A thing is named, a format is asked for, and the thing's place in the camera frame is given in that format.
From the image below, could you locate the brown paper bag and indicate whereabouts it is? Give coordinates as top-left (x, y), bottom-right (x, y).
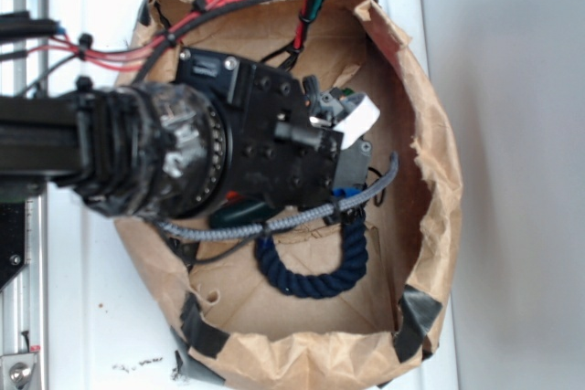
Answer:
top-left (87, 0), bottom-right (463, 390)

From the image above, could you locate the aluminium frame rail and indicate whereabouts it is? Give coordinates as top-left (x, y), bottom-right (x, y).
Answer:
top-left (1, 0), bottom-right (48, 389)

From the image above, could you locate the red and black wire bundle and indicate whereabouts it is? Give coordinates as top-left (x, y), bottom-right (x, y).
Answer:
top-left (0, 0), bottom-right (340, 90)

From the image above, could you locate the dark green toy cucumber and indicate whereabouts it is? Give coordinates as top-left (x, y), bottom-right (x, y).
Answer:
top-left (209, 199), bottom-right (281, 228)

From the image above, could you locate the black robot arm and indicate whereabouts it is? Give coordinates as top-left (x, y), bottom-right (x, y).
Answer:
top-left (1, 47), bottom-right (380, 218)

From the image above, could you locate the grey braided cable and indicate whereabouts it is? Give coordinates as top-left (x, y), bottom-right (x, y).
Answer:
top-left (154, 151), bottom-right (401, 243)

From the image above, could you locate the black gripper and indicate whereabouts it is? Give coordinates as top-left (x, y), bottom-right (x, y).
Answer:
top-left (175, 47), bottom-right (380, 207)

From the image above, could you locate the navy blue rope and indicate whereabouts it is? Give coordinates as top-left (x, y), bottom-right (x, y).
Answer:
top-left (253, 206), bottom-right (369, 302)

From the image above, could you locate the black mounting bracket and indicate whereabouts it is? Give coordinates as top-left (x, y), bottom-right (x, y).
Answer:
top-left (0, 200), bottom-right (29, 292)

